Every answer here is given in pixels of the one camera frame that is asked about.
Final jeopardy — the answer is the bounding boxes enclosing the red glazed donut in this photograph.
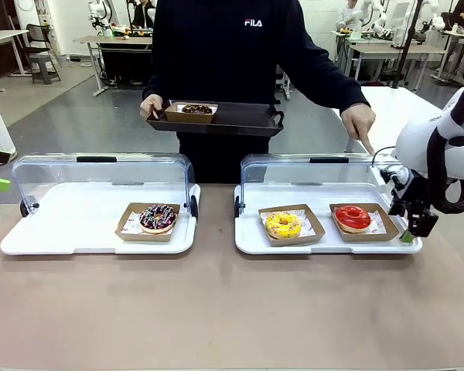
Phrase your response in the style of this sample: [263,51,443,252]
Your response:
[333,205,372,234]

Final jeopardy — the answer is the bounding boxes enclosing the yellow donut in tray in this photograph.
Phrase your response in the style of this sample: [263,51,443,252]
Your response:
[258,203,326,247]

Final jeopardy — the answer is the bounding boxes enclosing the person left forearm black sleeve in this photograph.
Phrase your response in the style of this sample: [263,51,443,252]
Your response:
[303,40,370,114]

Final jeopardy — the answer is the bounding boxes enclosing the person left hand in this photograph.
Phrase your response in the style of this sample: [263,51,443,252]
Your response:
[339,104,377,156]

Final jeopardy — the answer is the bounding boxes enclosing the grey step stool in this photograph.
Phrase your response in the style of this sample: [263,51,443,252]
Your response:
[29,54,63,86]

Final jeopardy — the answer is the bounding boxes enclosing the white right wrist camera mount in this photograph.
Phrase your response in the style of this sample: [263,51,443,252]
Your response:
[378,163,411,191]

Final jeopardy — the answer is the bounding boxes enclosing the red donut in tray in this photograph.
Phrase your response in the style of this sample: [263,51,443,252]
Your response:
[329,203,401,243]

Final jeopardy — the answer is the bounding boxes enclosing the black office chair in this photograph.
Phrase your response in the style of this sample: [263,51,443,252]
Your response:
[24,23,57,60]

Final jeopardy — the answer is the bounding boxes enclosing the white background desk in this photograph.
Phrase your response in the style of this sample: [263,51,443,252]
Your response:
[0,29,30,78]

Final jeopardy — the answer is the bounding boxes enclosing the dark donut colourful sprinkles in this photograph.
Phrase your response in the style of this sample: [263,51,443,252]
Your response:
[138,204,178,235]

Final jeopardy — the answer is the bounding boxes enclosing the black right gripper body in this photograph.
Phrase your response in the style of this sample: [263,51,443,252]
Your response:
[387,181,440,238]

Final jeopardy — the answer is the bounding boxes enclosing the person right forearm black sleeve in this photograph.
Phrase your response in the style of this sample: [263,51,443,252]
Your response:
[142,69,168,102]

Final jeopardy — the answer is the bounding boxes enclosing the grey background desk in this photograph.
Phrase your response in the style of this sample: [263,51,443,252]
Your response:
[73,35,154,97]

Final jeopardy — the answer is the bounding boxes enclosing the black stand pole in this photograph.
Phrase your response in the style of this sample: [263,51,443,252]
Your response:
[391,0,425,91]

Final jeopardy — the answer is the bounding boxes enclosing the person right hand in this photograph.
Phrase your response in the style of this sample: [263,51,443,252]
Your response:
[139,94,165,120]

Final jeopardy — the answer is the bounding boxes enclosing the black cable sleeve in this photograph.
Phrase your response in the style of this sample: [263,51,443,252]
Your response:
[426,85,464,214]

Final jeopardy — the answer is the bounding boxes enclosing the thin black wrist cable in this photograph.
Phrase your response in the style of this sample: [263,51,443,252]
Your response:
[371,145,397,168]

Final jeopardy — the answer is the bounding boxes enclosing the background person black jacket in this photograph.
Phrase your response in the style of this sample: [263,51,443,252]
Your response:
[130,0,156,31]

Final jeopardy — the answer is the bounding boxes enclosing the white side table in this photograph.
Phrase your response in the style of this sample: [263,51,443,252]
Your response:
[329,85,452,155]

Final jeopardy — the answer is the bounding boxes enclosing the clear display case lid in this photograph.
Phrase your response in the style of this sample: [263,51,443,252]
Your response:
[11,152,196,220]
[240,153,391,218]

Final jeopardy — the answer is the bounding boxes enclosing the black lid handle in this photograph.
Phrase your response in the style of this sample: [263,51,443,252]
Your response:
[76,155,118,164]
[309,156,350,165]

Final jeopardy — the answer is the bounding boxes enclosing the background person white shirt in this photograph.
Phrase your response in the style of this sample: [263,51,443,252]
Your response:
[335,0,361,32]

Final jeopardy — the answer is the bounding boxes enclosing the yellow glazed donut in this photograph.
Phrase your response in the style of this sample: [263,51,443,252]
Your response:
[265,211,303,240]

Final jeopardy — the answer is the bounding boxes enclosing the grey background workbench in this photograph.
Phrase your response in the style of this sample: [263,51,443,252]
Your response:
[346,43,448,90]

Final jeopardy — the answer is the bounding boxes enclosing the white display case base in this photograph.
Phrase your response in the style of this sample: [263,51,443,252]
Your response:
[0,182,202,257]
[234,182,425,257]

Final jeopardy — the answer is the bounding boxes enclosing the person torso black FILA sweater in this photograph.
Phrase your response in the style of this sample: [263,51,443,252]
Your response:
[142,0,370,185]

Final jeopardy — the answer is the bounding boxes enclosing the dark brown serving tray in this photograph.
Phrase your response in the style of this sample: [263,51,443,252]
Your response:
[145,100,285,138]

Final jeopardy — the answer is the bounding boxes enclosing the chocolate donut with sprinkles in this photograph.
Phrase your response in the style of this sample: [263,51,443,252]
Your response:
[181,104,214,115]

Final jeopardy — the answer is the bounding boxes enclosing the sprinkled chocolate donut in tray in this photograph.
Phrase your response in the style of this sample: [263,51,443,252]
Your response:
[114,203,182,244]

